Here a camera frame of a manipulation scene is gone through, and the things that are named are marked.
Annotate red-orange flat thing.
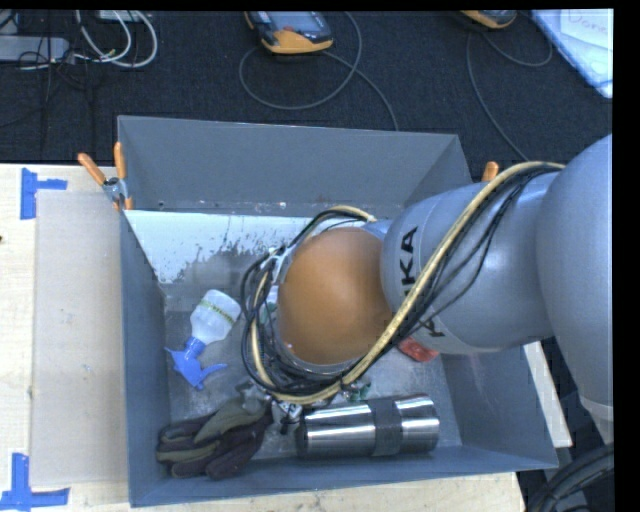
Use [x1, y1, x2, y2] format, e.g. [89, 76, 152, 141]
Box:
[398, 337, 441, 364]

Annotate grey metal bin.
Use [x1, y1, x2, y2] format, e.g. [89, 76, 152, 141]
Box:
[115, 115, 561, 508]

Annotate white and blue spray bottle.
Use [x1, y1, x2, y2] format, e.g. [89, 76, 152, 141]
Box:
[164, 288, 243, 392]

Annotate brown and olive glove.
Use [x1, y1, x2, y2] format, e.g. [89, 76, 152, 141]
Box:
[155, 383, 275, 482]

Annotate shiny metal cylinder, black band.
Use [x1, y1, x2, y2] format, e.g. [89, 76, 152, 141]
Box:
[294, 393, 442, 460]

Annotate pale flat board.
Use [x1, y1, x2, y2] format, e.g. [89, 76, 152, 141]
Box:
[28, 189, 132, 489]

